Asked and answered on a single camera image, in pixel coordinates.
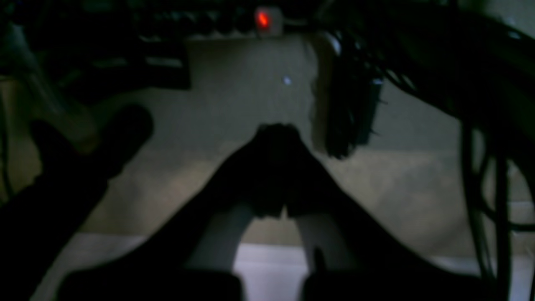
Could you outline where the power strip with red switch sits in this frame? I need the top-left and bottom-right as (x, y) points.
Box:
(132, 5), (284, 41)

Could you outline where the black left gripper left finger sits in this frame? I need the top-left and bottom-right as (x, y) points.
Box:
(59, 125), (289, 301)

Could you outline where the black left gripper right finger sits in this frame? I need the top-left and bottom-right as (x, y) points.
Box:
(284, 125), (489, 301)

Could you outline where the black power adapter box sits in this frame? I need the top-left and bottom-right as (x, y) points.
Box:
(320, 32), (384, 160)

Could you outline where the patterned tablecloth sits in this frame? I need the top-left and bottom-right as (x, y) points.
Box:
(32, 233), (534, 301)

